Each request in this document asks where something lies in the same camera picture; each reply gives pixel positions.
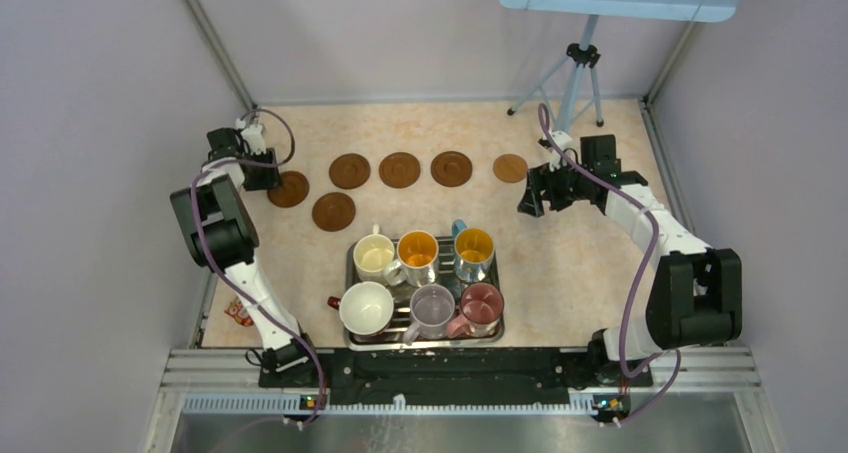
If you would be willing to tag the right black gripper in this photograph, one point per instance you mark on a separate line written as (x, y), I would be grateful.
(543, 179)

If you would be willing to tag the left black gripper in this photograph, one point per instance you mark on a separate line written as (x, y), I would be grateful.
(268, 181)

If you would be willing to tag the light brown coaster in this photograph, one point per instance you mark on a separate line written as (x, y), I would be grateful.
(510, 168)

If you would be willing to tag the white red-bottom cup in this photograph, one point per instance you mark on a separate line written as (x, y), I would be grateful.
(365, 309)

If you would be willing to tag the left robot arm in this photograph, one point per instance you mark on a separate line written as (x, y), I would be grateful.
(220, 235)

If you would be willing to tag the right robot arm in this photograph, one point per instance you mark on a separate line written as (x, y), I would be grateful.
(685, 291)

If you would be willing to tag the blue butterfly mug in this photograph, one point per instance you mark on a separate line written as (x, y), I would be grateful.
(474, 252)

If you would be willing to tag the pink mug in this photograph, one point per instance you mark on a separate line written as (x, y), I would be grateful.
(481, 308)

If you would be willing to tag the silver mug orange inside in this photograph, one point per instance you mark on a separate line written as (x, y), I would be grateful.
(416, 261)

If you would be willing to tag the steel serving tray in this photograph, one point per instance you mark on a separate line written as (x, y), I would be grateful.
(391, 337)

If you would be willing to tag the lilac mug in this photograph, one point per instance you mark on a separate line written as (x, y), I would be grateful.
(432, 307)

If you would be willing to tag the music stand tripod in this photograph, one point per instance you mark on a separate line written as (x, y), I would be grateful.
(582, 57)

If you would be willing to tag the cream mug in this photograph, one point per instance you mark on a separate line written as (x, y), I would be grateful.
(372, 254)

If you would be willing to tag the owl sticker toy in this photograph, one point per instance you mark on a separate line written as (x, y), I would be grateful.
(238, 313)

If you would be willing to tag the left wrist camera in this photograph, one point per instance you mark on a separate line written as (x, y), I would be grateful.
(252, 135)

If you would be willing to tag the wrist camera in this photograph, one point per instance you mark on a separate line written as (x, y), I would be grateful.
(560, 143)
(252, 135)

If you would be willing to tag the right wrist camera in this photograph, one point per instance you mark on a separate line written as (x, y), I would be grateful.
(560, 143)

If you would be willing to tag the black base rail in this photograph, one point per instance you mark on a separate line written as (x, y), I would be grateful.
(452, 376)

